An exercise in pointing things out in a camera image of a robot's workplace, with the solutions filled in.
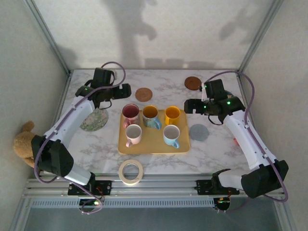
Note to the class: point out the masking tape roll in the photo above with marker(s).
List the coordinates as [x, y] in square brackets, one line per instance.
[131, 182]

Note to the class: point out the grey woven coaster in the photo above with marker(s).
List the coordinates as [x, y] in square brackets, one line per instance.
[198, 132]

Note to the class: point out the pink ghost print mug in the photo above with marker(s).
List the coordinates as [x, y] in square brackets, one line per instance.
[131, 113]

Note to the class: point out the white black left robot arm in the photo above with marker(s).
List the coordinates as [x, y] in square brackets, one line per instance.
[69, 119]

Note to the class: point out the plain pale pink mug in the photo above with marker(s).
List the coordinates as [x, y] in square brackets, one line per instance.
[133, 133]

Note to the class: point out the brown wooden coaster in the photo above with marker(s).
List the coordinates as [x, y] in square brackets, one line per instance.
[192, 83]

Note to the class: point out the yellow plastic tray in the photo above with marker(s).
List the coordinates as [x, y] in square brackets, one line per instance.
[154, 144]

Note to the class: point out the brown teddy bear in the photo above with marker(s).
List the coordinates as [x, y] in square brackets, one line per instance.
[22, 142]

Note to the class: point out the blue butterfly print mug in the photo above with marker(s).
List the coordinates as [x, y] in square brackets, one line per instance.
[150, 113]

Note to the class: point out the plain light blue mug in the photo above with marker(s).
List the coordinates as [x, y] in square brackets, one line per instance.
[171, 133]

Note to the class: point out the aluminium table side rail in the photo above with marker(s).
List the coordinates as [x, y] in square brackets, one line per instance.
[241, 86]
[63, 96]

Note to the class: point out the green floral coaster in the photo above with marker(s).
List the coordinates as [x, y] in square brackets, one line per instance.
[96, 121]

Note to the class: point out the plain yellow mug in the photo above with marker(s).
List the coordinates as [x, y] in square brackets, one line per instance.
[172, 113]

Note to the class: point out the black controller green light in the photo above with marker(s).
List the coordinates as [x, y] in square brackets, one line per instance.
[92, 203]
[222, 204]

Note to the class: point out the aluminium frame post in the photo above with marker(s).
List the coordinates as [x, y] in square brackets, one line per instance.
[48, 36]
[260, 36]

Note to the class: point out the woven rattan coaster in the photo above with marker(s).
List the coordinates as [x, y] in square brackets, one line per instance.
[143, 94]

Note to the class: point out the aluminium front frame rail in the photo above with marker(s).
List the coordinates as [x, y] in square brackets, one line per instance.
[168, 190]

